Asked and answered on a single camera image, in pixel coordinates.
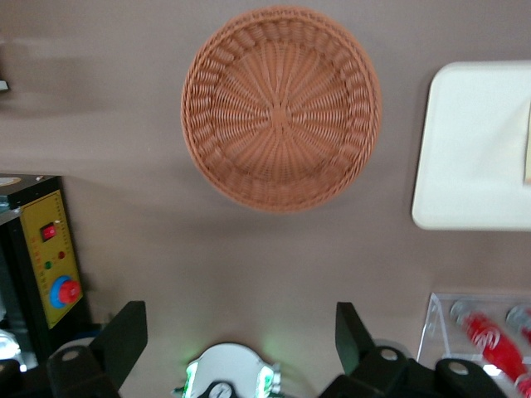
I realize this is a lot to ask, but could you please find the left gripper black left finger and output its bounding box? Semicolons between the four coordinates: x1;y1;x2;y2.
46;300;149;398

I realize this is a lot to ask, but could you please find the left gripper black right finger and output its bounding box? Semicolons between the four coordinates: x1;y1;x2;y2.
323;301;416;398

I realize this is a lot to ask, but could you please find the cream rectangular tray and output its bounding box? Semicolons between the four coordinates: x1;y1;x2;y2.
411;61;531;231

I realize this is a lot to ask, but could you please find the round brown wicker basket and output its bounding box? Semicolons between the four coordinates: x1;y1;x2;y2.
180;4;382;215

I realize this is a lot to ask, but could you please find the clear acrylic bottle rack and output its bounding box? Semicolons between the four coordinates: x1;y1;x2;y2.
416;292;531;398

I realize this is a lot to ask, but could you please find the black warmer with yellow panel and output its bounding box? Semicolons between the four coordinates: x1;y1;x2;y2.
0;173;90;374

